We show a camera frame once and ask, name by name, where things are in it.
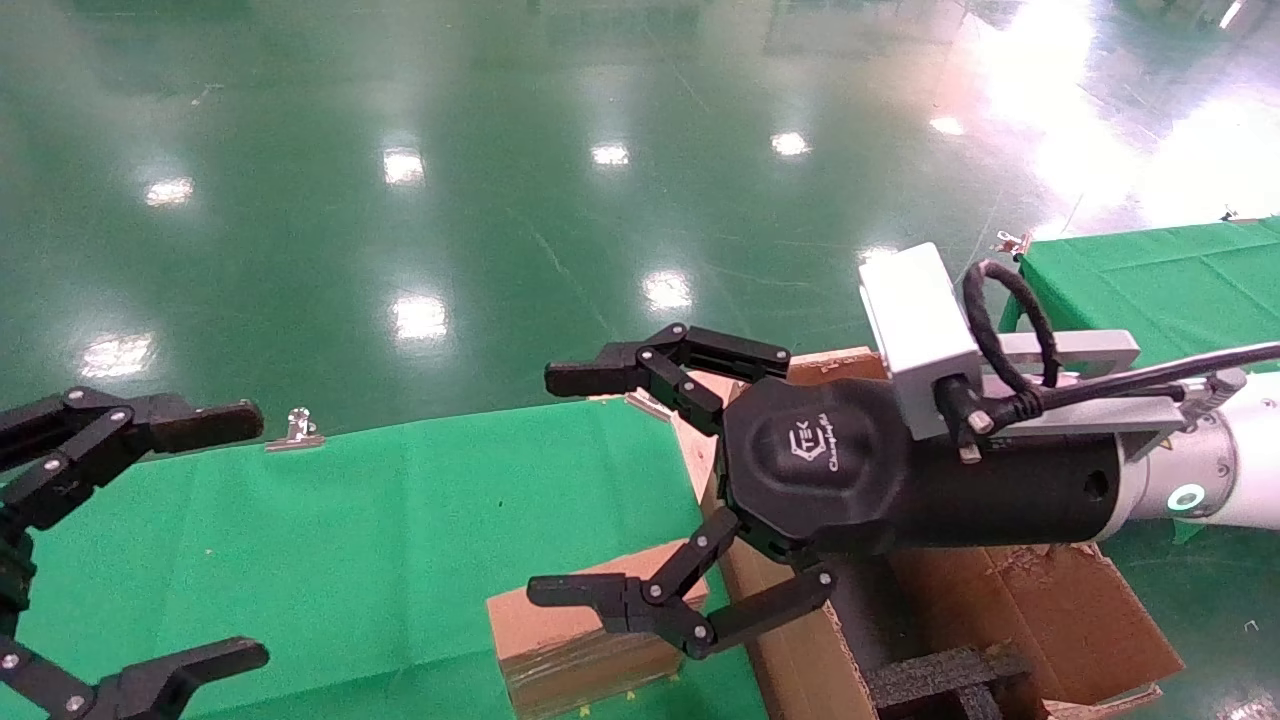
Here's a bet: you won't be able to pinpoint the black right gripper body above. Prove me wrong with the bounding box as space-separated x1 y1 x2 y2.
720 375 1123 557

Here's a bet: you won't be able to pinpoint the small brown cardboard box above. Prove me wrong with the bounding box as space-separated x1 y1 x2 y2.
487 545 711 719

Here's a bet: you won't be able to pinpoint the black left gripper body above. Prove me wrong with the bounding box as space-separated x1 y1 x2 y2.
0 525 36 636

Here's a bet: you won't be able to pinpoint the black foam insert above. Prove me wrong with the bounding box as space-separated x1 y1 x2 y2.
865 645 1031 720

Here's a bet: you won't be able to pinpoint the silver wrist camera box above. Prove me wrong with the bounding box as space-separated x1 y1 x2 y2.
858 242 986 441

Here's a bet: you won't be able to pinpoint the silver camera mount bracket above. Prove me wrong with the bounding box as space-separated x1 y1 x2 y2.
975 330 1246 461

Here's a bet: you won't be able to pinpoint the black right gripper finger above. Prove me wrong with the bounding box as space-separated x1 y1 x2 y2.
527 505 836 661
545 323 791 436

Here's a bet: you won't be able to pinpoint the large open brown carton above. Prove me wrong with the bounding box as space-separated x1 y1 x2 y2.
700 347 1186 720

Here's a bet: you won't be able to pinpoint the thick black camera cable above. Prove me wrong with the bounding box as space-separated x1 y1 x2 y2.
962 258 1280 433

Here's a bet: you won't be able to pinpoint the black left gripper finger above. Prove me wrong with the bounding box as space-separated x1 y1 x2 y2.
0 636 269 720
0 387 264 531

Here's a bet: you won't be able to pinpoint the large green table cloth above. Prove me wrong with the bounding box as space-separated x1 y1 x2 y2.
0 398 771 720

